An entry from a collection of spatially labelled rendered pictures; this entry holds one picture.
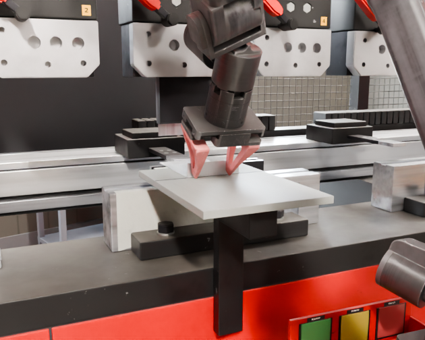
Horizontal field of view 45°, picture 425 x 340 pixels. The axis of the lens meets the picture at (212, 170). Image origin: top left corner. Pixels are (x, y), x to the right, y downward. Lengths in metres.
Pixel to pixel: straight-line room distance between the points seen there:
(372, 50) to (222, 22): 0.45
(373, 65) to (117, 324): 0.63
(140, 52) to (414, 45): 0.37
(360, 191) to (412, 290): 0.74
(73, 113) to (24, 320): 0.70
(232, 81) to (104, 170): 0.48
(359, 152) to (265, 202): 0.75
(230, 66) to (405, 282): 0.33
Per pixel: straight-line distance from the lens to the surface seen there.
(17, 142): 1.31
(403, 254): 0.67
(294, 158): 1.24
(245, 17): 0.61
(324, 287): 0.88
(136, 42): 0.78
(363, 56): 0.98
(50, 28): 0.76
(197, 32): 0.61
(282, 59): 0.88
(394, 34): 0.69
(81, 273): 0.76
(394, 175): 1.08
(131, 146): 1.02
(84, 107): 1.32
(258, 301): 0.82
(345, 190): 1.42
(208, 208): 0.59
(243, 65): 0.65
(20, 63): 0.75
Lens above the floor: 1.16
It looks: 11 degrees down
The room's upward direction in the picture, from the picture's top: straight up
